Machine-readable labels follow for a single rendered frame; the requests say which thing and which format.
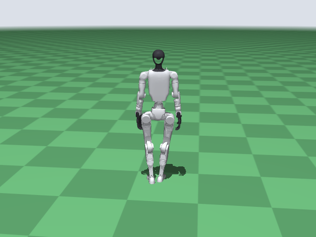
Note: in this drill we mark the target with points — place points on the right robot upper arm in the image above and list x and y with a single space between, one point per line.
175 83

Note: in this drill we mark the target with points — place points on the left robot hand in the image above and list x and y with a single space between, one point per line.
139 124

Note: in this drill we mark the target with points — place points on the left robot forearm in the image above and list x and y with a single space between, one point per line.
139 104

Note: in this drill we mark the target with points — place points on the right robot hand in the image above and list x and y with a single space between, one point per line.
179 120

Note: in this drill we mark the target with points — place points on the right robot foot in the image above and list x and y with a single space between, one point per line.
160 178

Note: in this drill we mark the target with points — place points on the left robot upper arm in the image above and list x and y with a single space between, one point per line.
142 84

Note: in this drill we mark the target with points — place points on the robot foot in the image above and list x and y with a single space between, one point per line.
151 180
160 178

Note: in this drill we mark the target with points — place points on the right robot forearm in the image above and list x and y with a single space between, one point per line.
177 104

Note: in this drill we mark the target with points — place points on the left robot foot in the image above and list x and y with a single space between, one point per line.
151 180

